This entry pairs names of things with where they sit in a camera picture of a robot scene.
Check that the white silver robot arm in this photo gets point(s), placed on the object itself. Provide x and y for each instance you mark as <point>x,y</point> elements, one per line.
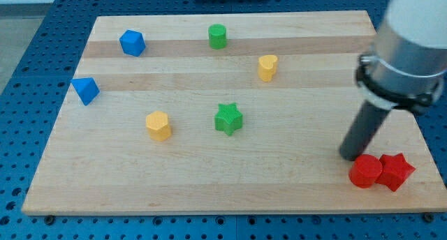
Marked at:
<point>404,67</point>

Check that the wooden board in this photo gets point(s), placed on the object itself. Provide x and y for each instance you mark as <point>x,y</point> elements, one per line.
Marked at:
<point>100,161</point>

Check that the yellow heart block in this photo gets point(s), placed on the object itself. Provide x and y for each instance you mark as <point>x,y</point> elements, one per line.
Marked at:
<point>267,67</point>

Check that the green star block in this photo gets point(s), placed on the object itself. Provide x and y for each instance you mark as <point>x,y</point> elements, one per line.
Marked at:
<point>228,119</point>

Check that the yellow hexagon block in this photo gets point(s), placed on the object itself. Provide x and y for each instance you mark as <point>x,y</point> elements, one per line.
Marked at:
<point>158,126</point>

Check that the green cylinder block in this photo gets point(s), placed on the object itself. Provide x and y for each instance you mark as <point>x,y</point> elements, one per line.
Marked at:
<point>217,36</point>

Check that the blue cube block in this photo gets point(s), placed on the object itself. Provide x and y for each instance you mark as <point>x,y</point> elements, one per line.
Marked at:
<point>132,43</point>

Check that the blue triangular prism block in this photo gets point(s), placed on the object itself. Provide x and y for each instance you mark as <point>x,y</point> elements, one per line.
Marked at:
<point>86,88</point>

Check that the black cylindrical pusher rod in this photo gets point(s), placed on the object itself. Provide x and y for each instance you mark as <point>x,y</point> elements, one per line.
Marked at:
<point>364,127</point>

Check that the red cylinder block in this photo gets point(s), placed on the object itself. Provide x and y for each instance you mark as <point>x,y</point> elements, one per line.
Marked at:
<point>365,170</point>

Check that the red star block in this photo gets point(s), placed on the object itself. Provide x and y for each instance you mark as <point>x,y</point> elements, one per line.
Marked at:
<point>395,171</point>

